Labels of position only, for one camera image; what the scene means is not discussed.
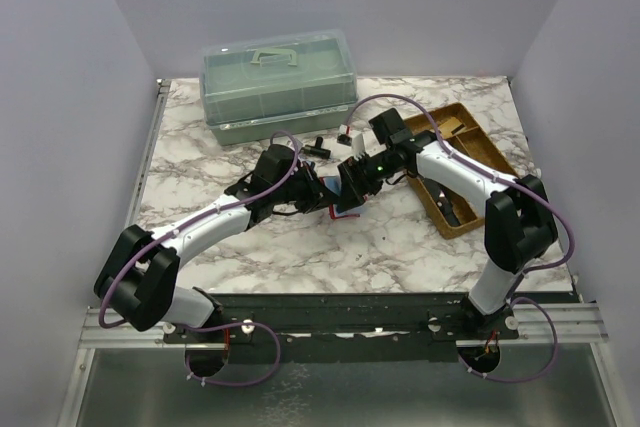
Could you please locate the red card holder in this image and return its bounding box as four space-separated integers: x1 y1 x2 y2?
320 175 367 220

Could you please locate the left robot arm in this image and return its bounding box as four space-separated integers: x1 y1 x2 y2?
94 144 337 331

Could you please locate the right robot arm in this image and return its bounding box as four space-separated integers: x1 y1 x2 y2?
335 108 558 332

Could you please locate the black T-shaped pipe fitting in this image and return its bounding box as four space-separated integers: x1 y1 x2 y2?
301 136 331 160

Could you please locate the black tool in tray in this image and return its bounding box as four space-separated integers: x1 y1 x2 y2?
435 191 463 227

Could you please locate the brown woven tray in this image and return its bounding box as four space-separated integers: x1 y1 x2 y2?
409 103 517 240

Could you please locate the green plastic storage box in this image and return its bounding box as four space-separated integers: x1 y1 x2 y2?
199 30 358 146

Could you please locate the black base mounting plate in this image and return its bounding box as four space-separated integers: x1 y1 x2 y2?
163 293 519 364

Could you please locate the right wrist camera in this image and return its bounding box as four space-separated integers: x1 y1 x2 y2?
337 133 366 160

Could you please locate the aluminium rail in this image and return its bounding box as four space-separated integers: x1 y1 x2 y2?
79 303 608 350

